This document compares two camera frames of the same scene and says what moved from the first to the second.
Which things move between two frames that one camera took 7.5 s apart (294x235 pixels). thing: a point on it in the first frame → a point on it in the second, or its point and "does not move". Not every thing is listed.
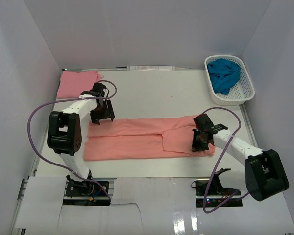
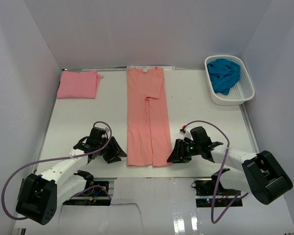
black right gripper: (199, 140) → (182, 150)
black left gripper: (103, 113) → (108, 151)
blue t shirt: (223, 74) does not move
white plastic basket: (229, 80) does not move
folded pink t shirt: (73, 83) does not move
